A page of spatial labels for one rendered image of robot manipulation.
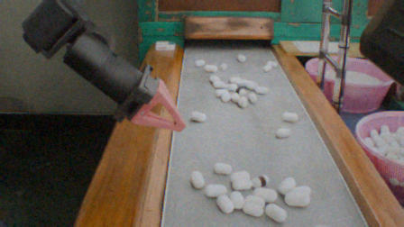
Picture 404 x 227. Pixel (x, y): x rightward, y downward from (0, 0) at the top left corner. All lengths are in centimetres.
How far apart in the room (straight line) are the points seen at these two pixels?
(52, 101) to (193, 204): 206
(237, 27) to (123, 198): 90
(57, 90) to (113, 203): 202
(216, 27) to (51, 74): 140
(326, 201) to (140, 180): 29
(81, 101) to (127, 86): 198
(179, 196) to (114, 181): 10
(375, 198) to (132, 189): 37
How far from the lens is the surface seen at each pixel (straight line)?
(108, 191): 64
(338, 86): 96
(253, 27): 140
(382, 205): 64
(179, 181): 69
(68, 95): 258
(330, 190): 70
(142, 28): 146
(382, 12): 30
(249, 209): 61
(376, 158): 78
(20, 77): 266
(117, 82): 59
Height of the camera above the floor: 112
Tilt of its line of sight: 24 degrees down
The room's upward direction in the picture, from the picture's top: straight up
